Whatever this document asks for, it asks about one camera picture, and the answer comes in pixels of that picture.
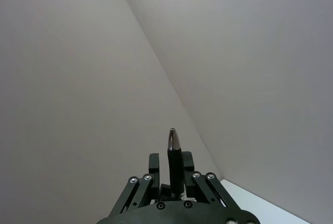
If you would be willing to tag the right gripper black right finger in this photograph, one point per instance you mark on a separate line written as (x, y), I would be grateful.
(205, 187)

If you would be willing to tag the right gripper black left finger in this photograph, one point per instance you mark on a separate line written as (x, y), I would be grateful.
(135, 192)

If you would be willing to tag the black pen with silver tip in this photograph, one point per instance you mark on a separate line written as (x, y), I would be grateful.
(176, 164)

